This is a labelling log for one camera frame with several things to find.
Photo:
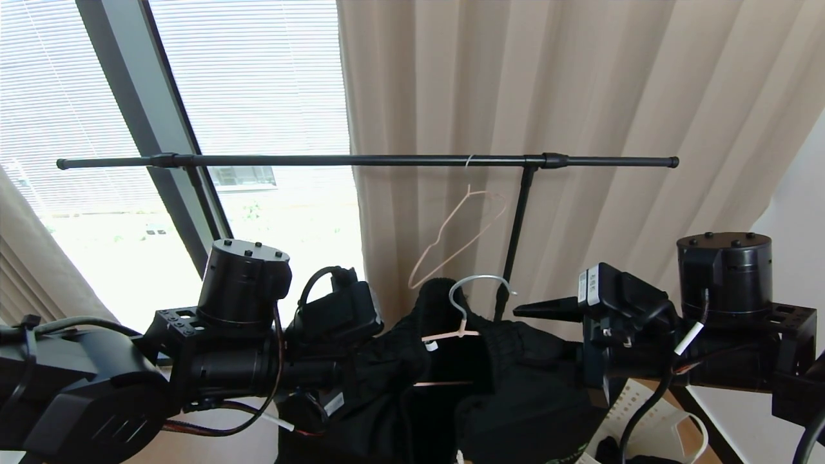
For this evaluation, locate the black garment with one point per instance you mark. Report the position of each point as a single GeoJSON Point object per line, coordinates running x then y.
{"type": "Point", "coordinates": [609, 451]}

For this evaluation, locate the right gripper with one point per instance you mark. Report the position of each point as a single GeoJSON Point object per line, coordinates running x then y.
{"type": "Point", "coordinates": [638, 364]}

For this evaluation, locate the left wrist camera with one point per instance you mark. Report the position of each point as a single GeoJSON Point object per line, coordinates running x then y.
{"type": "Point", "coordinates": [341, 316]}

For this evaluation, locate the black shorts with white logo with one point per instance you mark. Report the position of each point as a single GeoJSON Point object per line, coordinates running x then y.
{"type": "Point", "coordinates": [528, 399]}

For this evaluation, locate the white laundry basket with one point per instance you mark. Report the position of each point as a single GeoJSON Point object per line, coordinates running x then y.
{"type": "Point", "coordinates": [651, 419]}

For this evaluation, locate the window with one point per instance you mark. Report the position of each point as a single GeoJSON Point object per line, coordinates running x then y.
{"type": "Point", "coordinates": [258, 77]}

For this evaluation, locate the black clothes rack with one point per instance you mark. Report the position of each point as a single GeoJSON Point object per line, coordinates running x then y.
{"type": "Point", "coordinates": [322, 160]}

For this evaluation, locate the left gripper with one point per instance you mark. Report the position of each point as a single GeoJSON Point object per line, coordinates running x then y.
{"type": "Point", "coordinates": [322, 377]}

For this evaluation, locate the pink clothes hanger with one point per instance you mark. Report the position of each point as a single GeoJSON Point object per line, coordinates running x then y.
{"type": "Point", "coordinates": [449, 222]}
{"type": "Point", "coordinates": [460, 334]}

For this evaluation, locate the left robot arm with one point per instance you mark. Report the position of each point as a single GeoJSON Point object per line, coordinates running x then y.
{"type": "Point", "coordinates": [84, 386]}

